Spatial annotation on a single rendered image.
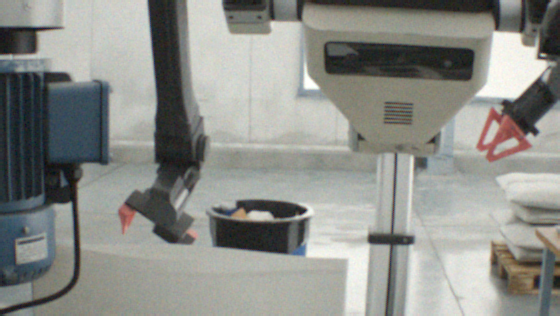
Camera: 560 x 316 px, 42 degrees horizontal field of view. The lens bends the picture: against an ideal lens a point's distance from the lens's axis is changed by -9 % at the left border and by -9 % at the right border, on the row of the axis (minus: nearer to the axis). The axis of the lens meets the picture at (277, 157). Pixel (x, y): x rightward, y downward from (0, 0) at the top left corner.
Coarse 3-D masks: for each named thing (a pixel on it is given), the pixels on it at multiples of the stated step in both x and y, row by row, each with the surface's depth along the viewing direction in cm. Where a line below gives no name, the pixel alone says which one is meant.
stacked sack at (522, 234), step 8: (520, 224) 442; (528, 224) 440; (536, 224) 439; (544, 224) 438; (552, 224) 435; (504, 232) 444; (512, 232) 433; (520, 232) 427; (528, 232) 424; (512, 240) 422; (520, 240) 418; (528, 240) 417; (536, 240) 416; (528, 248) 422; (536, 248) 418
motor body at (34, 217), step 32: (0, 64) 74; (32, 64) 77; (0, 96) 76; (32, 96) 77; (0, 128) 76; (32, 128) 78; (0, 160) 77; (32, 160) 78; (0, 192) 77; (32, 192) 79; (0, 224) 76; (32, 224) 79; (0, 256) 77; (32, 256) 79
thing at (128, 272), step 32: (64, 256) 112; (96, 256) 110; (128, 256) 108; (160, 256) 117; (192, 256) 117; (224, 256) 116; (256, 256) 114; (288, 256) 113; (32, 288) 114; (96, 288) 111; (128, 288) 109; (160, 288) 108; (192, 288) 108; (224, 288) 108; (256, 288) 109; (288, 288) 110; (320, 288) 111
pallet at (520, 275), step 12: (492, 240) 503; (492, 252) 499; (504, 252) 476; (504, 264) 450; (516, 264) 442; (528, 264) 442; (540, 264) 441; (504, 276) 459; (516, 276) 425; (528, 276) 424; (540, 276) 457; (516, 288) 426; (528, 288) 425; (552, 288) 429
